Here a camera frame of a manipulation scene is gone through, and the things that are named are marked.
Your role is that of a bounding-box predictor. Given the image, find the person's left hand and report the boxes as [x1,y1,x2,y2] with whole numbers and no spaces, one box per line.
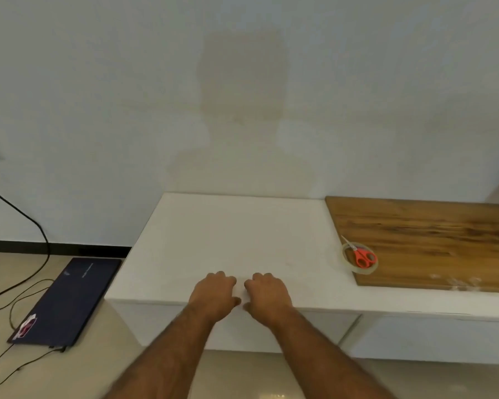
[189,271,242,323]

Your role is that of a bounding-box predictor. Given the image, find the person's right hand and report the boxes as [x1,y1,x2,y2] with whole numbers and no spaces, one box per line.
[243,272,294,328]

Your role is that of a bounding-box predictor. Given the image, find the person's left forearm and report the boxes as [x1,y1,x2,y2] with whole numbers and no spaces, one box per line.
[101,303,217,399]

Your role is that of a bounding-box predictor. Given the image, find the person's right forearm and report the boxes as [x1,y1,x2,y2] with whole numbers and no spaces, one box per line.
[270,306,398,399]

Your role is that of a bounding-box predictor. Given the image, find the white table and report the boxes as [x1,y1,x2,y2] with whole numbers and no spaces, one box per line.
[105,193,499,366]

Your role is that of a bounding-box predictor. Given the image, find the clear adhesive tape roll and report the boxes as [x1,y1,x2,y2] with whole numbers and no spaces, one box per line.
[342,242,378,273]

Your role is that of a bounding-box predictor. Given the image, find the dark blue closed laptop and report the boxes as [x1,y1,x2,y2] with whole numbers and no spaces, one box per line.
[7,257,123,350]

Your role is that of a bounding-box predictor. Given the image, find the wooden board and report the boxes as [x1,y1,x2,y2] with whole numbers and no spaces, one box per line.
[325,196,499,294]

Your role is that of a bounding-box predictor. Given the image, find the orange-handled scissors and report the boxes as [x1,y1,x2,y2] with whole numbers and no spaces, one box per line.
[341,235,377,270]

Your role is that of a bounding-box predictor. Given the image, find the thin black cable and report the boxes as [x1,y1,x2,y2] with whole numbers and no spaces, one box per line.
[0,279,55,389]

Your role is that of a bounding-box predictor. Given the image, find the black power cable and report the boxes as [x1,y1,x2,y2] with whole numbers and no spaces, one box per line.
[0,168,50,305]

